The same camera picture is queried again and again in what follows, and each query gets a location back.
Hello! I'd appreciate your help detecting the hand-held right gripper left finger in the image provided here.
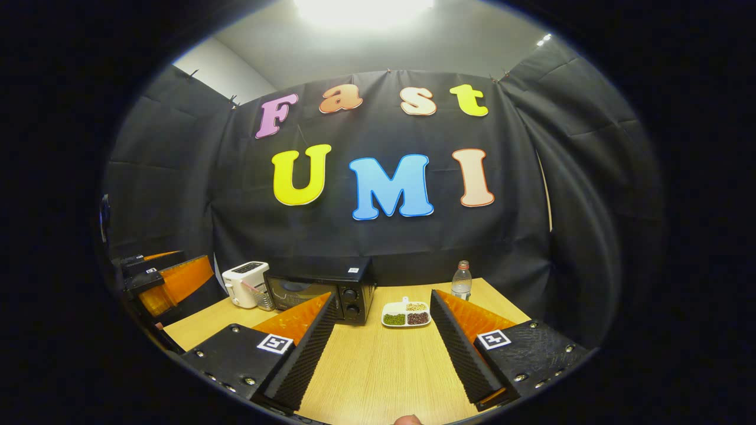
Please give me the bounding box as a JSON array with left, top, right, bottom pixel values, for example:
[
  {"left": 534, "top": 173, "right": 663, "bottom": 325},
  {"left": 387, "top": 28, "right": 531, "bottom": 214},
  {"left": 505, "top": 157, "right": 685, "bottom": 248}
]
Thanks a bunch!
[{"left": 180, "top": 291, "right": 338, "bottom": 414}]

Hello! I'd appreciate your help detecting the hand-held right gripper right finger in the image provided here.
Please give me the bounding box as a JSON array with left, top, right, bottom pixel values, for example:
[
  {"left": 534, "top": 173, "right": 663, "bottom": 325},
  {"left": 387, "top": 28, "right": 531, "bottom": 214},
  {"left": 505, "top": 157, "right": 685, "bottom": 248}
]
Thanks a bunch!
[{"left": 429, "top": 289, "right": 591, "bottom": 412}]

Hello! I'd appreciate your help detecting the white divided tray of beans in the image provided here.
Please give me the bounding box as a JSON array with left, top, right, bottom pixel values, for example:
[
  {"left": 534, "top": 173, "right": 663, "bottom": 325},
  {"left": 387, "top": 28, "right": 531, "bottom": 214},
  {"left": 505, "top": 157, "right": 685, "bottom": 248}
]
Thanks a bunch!
[{"left": 381, "top": 297, "right": 432, "bottom": 328}]

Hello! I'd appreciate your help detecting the black electric oven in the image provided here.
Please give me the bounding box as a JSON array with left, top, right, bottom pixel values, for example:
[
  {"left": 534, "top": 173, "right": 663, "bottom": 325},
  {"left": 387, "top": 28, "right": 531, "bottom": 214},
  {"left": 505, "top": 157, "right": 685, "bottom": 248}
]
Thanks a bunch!
[{"left": 264, "top": 257, "right": 377, "bottom": 325}]

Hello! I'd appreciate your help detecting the white toaster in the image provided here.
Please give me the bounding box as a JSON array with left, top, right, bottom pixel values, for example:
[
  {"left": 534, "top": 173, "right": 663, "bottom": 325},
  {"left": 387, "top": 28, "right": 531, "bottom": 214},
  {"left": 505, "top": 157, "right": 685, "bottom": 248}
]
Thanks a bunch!
[{"left": 222, "top": 261, "right": 271, "bottom": 309}]

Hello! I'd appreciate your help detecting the clear plastic water bottle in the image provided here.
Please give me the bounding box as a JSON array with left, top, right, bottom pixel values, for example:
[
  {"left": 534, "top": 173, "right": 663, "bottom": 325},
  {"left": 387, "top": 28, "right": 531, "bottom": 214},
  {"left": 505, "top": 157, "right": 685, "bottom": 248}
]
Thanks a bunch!
[{"left": 451, "top": 260, "right": 473, "bottom": 302}]

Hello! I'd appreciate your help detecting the black backdrop cloth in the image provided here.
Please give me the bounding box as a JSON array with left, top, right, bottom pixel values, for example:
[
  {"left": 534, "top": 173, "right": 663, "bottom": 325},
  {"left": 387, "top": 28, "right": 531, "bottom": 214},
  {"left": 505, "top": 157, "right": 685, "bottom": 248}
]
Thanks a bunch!
[{"left": 100, "top": 44, "right": 662, "bottom": 349}]

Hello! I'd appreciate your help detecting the large ceiling light panel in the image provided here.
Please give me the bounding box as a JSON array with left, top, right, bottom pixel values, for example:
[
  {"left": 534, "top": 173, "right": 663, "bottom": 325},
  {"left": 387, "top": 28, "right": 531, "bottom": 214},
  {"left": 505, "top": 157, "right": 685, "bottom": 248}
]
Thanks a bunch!
[{"left": 295, "top": 0, "right": 435, "bottom": 27}]

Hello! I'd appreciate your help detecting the small metal wire basket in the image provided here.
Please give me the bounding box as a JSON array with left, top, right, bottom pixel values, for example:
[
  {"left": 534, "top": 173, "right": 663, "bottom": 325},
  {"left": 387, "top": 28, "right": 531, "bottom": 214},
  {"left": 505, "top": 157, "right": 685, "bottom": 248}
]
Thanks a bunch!
[{"left": 254, "top": 282, "right": 277, "bottom": 312}]

